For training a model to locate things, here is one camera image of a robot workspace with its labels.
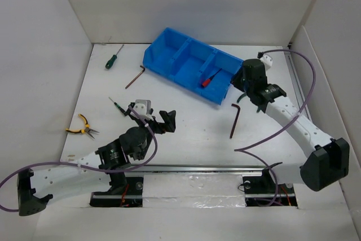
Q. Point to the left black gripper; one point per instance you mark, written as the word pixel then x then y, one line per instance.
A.
pixel 168 119

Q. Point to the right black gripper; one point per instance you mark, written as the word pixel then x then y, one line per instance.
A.
pixel 237 80

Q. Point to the brown hex key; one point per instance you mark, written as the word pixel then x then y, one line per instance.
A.
pixel 136 77
pixel 236 119

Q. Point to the red-handled screwdriver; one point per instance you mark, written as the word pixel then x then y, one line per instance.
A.
pixel 206 82

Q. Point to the green-handled cutting pliers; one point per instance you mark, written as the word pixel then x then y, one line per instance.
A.
pixel 242 96

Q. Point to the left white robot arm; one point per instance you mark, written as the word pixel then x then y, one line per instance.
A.
pixel 104 168

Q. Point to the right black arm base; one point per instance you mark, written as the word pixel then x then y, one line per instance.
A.
pixel 261 191

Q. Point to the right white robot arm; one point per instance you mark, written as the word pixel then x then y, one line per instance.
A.
pixel 327 159

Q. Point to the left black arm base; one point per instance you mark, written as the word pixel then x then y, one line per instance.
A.
pixel 130 197

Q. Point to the blue three-compartment plastic bin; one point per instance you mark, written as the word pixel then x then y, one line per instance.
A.
pixel 188 62

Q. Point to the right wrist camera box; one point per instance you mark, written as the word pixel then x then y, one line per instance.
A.
pixel 265 59

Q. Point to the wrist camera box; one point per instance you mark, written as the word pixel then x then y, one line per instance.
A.
pixel 265 59
pixel 143 109

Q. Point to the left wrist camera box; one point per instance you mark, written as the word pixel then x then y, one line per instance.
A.
pixel 143 109

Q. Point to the aluminium front rail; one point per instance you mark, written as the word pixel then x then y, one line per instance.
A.
pixel 178 169

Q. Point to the aluminium side rail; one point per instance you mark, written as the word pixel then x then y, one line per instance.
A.
pixel 298 94

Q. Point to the large green-handled screwdriver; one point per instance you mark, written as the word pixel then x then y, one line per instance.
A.
pixel 112 60

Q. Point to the yellow-handled needle-nose pliers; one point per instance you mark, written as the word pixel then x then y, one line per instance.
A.
pixel 85 130

